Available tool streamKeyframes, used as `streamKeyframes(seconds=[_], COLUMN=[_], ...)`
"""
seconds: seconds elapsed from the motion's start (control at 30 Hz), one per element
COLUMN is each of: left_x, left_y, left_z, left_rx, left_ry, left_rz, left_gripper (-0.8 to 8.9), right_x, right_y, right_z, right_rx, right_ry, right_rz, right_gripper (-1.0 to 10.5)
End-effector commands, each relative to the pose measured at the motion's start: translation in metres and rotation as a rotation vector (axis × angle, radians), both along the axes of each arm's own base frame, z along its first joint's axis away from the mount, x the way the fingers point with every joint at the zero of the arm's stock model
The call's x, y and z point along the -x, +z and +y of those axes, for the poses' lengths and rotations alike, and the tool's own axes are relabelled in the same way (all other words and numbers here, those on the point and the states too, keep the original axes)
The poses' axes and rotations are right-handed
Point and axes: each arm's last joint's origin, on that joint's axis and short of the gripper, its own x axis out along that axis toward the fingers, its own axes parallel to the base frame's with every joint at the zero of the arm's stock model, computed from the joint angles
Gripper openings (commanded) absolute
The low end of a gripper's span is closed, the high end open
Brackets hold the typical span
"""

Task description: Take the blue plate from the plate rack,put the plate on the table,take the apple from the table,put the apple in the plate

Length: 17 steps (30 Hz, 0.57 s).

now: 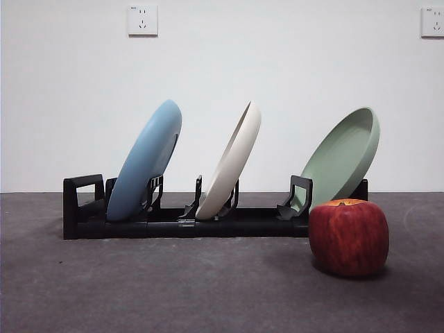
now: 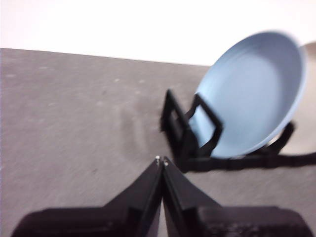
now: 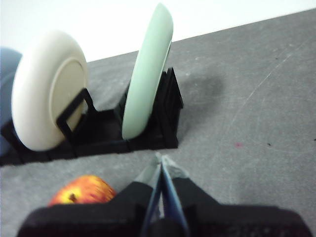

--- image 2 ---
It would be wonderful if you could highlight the black plate rack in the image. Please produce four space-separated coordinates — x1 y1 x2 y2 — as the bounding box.
159 88 316 175

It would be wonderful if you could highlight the blue plate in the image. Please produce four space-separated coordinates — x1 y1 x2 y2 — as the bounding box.
191 31 308 158

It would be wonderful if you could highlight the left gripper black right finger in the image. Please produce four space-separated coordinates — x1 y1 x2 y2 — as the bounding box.
162 157 316 237

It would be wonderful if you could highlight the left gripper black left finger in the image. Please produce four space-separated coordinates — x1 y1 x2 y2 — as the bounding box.
11 156 164 237

